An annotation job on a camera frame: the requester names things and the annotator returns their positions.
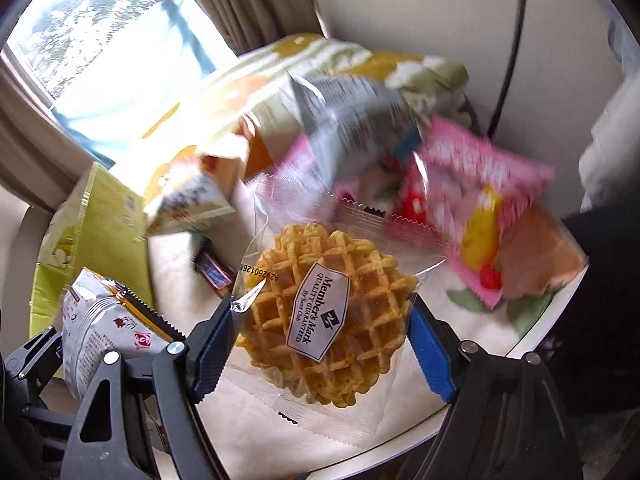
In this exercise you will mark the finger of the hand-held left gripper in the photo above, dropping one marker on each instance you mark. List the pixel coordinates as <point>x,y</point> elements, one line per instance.
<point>40,352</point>

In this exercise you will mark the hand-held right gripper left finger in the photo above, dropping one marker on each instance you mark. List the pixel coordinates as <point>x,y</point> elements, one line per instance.
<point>207,360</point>

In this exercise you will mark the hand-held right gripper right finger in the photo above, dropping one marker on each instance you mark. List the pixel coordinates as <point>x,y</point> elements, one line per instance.
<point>431,355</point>

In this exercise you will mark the white grey snack packet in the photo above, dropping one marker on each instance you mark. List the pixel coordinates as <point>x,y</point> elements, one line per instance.
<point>100,320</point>

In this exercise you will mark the brown chocolate bar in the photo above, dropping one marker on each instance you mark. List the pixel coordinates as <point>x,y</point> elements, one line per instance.
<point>215,272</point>

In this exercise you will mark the waffle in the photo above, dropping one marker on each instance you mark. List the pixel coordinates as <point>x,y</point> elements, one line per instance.
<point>320,280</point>

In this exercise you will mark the green cardboard box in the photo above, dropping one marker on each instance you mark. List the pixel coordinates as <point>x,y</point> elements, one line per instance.
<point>100,230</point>

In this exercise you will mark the pink snack packet yellow print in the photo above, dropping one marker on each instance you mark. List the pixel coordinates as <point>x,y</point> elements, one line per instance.
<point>480,175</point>

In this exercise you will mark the silver blue snack bag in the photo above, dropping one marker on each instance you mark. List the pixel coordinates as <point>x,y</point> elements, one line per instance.
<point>345,130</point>

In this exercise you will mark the cream patterned bed sheet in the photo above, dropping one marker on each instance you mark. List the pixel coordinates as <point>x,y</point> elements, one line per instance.
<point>172,265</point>

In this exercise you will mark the white yellow snack packet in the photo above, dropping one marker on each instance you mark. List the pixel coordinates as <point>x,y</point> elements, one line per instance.
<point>190,205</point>

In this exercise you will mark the dark cloth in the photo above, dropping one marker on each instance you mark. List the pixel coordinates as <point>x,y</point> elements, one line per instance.
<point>605,280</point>

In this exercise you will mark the beige curtain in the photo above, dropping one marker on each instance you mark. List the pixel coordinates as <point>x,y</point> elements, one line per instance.
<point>50,150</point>
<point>250,0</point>

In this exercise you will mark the small pink snack packet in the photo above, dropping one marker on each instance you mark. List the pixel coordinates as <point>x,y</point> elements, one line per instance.
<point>305,180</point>

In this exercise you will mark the blue sheer curtain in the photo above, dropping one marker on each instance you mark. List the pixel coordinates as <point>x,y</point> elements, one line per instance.
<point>150,70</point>

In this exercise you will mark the white cloth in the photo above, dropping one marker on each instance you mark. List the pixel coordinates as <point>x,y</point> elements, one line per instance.
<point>615,120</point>

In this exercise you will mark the floral striped blanket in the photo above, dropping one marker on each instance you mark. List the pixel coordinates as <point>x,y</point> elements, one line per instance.
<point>345,60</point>

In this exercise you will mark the window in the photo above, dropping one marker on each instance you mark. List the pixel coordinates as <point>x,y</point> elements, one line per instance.
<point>85,15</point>

